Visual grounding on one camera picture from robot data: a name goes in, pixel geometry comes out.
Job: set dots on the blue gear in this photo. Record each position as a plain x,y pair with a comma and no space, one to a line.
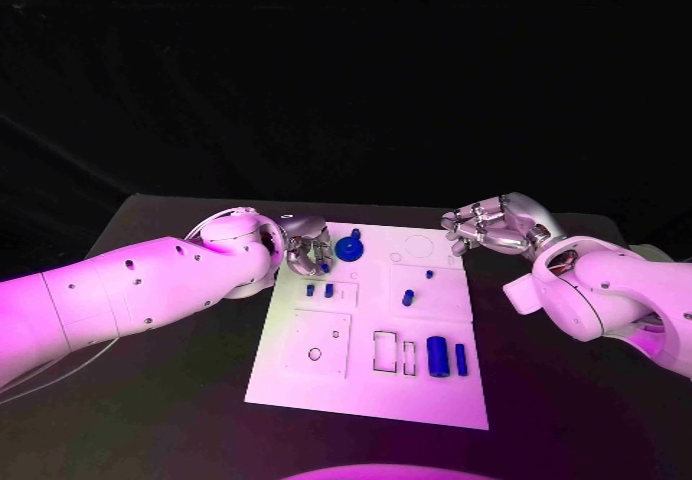
349,248

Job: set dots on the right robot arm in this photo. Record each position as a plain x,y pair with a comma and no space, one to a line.
610,288

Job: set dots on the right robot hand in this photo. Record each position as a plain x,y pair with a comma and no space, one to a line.
497,228

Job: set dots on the thin long blue cylinder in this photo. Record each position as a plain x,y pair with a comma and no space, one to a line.
461,359

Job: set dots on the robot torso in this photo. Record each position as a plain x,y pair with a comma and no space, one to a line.
386,472

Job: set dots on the thick long blue cylinder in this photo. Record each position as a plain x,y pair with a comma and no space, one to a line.
437,356

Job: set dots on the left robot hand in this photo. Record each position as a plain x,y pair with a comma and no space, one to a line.
308,247

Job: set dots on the white task board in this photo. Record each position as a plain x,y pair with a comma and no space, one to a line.
372,322

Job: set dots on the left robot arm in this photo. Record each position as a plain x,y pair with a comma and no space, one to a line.
134,285

